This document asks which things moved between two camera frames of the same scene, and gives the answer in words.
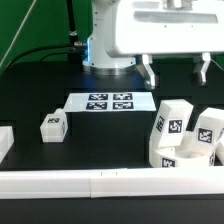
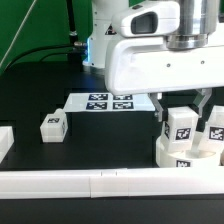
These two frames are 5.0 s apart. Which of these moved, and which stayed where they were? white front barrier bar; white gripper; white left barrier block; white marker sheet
Moved: white gripper
Stayed: white marker sheet; white front barrier bar; white left barrier block
